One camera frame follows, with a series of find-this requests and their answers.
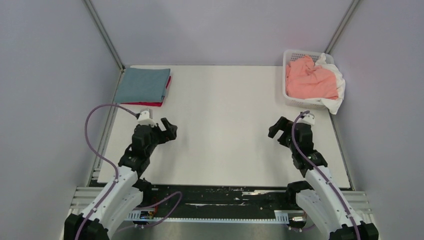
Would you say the blue-grey t-shirt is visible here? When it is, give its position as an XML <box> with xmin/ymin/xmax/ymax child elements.
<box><xmin>114</xmin><ymin>67</ymin><xmax>171</xmax><ymax>104</ymax></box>

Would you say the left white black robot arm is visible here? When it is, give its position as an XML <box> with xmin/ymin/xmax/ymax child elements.
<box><xmin>63</xmin><ymin>117</ymin><xmax>178</xmax><ymax>240</ymax></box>

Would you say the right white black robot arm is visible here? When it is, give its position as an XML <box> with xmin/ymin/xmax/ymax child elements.
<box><xmin>268</xmin><ymin>111</ymin><xmax>379</xmax><ymax>240</ymax></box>

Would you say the folded red t-shirt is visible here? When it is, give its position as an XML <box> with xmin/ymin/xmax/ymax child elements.
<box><xmin>117</xmin><ymin>75</ymin><xmax>172</xmax><ymax>107</ymax></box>

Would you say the white t-shirt in basket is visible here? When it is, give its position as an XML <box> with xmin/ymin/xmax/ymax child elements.
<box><xmin>312</xmin><ymin>53</ymin><xmax>346</xmax><ymax>115</ymax></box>

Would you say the salmon pink t-shirt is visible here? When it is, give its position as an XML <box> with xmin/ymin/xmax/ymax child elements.
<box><xmin>285</xmin><ymin>55</ymin><xmax>338</xmax><ymax>100</ymax></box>

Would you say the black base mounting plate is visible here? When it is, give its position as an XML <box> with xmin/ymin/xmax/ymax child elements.
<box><xmin>140</xmin><ymin>184</ymin><xmax>305</xmax><ymax>220</ymax></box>

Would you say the white plastic laundry basket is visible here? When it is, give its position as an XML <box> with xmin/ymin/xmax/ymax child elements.
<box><xmin>282</xmin><ymin>49</ymin><xmax>334</xmax><ymax>110</ymax></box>

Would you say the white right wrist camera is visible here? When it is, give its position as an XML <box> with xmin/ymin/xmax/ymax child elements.
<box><xmin>296</xmin><ymin>112</ymin><xmax>316</xmax><ymax>126</ymax></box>

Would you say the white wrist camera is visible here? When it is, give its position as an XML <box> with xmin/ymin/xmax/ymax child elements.
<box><xmin>296</xmin><ymin>112</ymin><xmax>316</xmax><ymax>126</ymax></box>
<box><xmin>137</xmin><ymin>108</ymin><xmax>156</xmax><ymax>127</ymax></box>

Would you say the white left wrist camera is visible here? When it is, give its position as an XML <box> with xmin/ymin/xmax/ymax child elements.
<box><xmin>137</xmin><ymin>108</ymin><xmax>156</xmax><ymax>127</ymax></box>

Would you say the slotted cable duct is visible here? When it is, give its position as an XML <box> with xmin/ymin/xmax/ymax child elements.
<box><xmin>124</xmin><ymin>210</ymin><xmax>290</xmax><ymax>225</ymax></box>

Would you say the aluminium front rail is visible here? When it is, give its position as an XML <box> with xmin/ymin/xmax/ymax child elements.
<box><xmin>70</xmin><ymin>184</ymin><xmax>373</xmax><ymax>214</ymax></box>

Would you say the aluminium frame rail right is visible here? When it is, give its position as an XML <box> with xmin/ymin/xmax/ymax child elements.
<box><xmin>324</xmin><ymin>0</ymin><xmax>363</xmax><ymax>55</ymax></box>

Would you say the aluminium frame rail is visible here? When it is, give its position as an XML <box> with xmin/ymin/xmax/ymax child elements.
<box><xmin>324</xmin><ymin>0</ymin><xmax>363</xmax><ymax>55</ymax></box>
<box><xmin>82</xmin><ymin>0</ymin><xmax>126</xmax><ymax>72</ymax></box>

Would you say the aluminium frame rail left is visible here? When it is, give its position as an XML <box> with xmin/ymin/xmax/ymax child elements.
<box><xmin>82</xmin><ymin>0</ymin><xmax>126</xmax><ymax>72</ymax></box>

